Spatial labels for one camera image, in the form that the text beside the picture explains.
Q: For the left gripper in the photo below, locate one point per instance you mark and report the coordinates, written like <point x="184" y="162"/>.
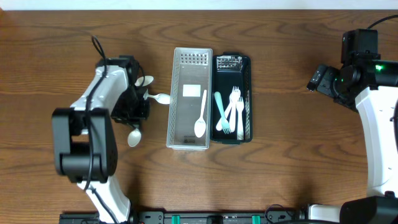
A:
<point x="140" y="101"/>

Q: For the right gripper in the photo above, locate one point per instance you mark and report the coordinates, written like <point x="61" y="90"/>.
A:
<point x="321" y="81"/>

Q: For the white spoon top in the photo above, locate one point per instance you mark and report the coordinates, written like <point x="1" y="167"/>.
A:
<point x="144" y="81"/>

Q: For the white spoon long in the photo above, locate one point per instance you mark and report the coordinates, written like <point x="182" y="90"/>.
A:
<point x="200" y="124"/>

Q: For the white fork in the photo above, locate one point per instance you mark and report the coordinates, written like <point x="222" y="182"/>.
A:
<point x="240" y="130"/>
<point x="235" y="97"/>

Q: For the pale green plastic fork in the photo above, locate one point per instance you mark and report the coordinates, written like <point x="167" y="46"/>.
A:
<point x="221" y="112"/>

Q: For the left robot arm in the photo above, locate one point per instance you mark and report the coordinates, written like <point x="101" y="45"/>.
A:
<point x="84" y="143"/>

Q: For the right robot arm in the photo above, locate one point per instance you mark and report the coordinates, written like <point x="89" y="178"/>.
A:
<point x="368" y="87"/>

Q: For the clear plastic basket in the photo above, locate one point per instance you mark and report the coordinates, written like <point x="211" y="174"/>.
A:
<point x="191" y="75"/>

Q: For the black plastic basket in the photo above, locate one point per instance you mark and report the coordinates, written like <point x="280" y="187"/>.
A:
<point x="230" y="70"/>

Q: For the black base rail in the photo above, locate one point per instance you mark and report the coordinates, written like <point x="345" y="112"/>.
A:
<point x="274" y="215"/>

